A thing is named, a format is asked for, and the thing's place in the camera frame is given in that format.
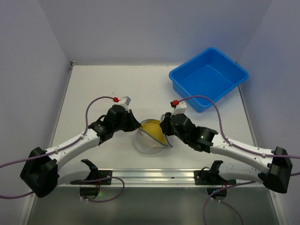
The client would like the yellow bra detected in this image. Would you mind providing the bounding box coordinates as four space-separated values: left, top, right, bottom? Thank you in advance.
140 119 167 145

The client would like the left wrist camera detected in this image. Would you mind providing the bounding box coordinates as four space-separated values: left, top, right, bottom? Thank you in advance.
118 96 131 112

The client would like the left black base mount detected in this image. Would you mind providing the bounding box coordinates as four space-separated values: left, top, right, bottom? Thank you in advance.
70 159 113 199

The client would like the white mesh laundry bag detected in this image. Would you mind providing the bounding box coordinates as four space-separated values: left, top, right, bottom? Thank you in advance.
133 120 173 154

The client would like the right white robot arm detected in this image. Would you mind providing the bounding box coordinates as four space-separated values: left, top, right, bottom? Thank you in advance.
160 112 293 194

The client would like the aluminium mounting rail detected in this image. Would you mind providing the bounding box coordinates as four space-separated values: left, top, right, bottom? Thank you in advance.
70 168 256 187

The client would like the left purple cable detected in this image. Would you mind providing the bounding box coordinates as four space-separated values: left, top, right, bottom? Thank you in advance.
0 96 118 199

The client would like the blue plastic tub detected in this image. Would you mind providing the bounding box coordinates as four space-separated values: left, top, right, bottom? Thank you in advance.
169 47 248 102

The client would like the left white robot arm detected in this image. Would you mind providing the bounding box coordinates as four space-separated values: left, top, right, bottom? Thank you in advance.
20 105 141 198

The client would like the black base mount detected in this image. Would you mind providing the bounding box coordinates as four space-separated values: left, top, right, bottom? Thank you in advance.
70 159 113 199
194 160 237 195

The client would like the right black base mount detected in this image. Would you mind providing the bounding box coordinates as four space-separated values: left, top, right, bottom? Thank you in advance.
194 160 237 195

